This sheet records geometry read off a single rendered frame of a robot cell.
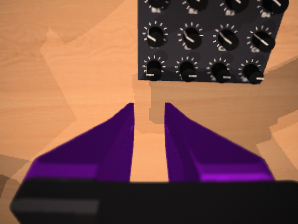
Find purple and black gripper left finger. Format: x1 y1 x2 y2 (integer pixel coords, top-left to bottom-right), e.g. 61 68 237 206
23 103 135 181

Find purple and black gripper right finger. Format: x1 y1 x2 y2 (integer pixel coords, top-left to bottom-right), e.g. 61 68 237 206
164 102 275 181

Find black knob box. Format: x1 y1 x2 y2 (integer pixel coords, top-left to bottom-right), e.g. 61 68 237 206
137 0 289 85

